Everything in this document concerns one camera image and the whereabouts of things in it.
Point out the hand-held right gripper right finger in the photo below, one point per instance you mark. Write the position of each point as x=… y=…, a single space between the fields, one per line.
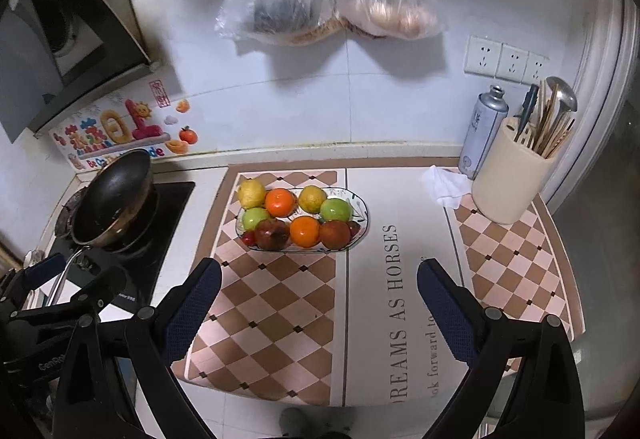
x=445 y=304

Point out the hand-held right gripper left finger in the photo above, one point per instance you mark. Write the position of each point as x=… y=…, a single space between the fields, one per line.
x=195 y=304

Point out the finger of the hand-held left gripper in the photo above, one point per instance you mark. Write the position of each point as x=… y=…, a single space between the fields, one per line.
x=100 y=286
x=45 y=269

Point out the dark red apple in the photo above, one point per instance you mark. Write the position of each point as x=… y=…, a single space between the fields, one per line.
x=272 y=234
x=335 y=234

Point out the green apple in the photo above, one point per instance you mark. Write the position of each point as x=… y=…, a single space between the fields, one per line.
x=334 y=209
x=255 y=218

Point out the floral print glass plate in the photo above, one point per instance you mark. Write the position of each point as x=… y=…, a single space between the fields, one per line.
x=362 y=219

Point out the yellow citrus fruit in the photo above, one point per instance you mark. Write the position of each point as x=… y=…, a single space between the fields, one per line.
x=251 y=193
x=310 y=199

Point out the orange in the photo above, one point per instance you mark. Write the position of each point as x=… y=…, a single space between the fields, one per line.
x=280 y=202
x=305 y=232

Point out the checkered counter mat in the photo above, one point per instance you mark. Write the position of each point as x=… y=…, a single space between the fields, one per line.
x=380 y=319

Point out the small red fruit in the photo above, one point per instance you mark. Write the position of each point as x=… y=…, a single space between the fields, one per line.
x=248 y=238
x=355 y=228

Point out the black frying pan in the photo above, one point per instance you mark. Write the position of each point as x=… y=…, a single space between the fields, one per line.
x=110 y=199

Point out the black gas stove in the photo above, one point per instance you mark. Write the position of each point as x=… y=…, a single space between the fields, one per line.
x=167 y=219

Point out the white cloth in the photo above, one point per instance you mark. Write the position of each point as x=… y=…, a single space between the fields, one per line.
x=447 y=186

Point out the beige utensil holder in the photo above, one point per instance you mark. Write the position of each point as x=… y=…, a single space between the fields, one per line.
x=510 y=179

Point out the silver gas canister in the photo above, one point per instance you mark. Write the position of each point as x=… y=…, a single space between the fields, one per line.
x=482 y=129

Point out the bundle of wooden chopsticks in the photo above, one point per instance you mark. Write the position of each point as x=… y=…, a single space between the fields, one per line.
x=547 y=129

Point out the metal ladle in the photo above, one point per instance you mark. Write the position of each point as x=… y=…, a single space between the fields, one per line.
x=562 y=94

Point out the black range hood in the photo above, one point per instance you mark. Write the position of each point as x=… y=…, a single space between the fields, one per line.
x=75 y=19

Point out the colourful wall sticker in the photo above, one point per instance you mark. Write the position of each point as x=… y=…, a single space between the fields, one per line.
x=120 y=124

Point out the white wall socket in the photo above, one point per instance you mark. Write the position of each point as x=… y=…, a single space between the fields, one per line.
x=513 y=63
x=536 y=69
x=482 y=55

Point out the white door frame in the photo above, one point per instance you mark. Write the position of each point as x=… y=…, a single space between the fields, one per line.
x=595 y=94

